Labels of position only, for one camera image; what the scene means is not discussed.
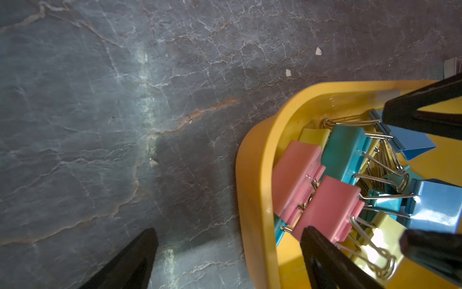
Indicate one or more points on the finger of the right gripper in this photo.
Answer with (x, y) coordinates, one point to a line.
(435, 109)
(440, 253)

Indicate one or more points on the teal binder clip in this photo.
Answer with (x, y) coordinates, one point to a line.
(401, 184)
(347, 150)
(279, 224)
(389, 204)

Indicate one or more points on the yellow binder clip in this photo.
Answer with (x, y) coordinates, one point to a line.
(386, 235)
(315, 137)

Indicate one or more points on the pink binder clip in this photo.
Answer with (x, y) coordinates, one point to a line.
(334, 211)
(292, 179)

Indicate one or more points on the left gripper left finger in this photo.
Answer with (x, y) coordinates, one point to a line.
(131, 268)

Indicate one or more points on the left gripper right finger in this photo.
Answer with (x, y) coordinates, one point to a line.
(328, 267)

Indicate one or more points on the pink binder clip top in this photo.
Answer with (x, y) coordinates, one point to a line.
(334, 211)

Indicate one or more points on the blue binder clip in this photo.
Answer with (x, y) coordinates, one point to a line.
(430, 206)
(410, 144)

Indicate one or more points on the dark blue notebook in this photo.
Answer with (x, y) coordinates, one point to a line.
(452, 67)

